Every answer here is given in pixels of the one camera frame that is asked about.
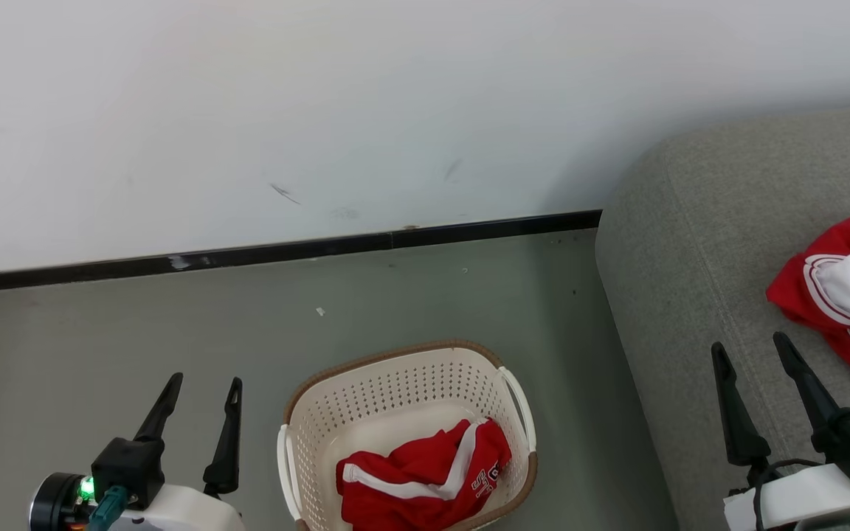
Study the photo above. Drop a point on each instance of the grey fabric sofa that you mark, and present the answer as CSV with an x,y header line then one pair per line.
x,y
690,243

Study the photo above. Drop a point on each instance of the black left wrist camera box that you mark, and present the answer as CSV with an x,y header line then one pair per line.
x,y
126,464

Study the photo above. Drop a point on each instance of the black baseboard strip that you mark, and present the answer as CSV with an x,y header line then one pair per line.
x,y
285,251

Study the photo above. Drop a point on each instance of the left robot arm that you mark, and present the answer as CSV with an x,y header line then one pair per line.
x,y
52,505

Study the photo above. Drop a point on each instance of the red shorts with white stripe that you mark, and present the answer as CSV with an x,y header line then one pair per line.
x,y
425,457

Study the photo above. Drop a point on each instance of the cream plastic laundry basket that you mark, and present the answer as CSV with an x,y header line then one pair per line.
x,y
395,391

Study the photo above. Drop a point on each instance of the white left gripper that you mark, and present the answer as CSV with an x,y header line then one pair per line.
x,y
181,512

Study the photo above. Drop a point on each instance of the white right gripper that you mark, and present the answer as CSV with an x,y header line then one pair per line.
x,y
809,494

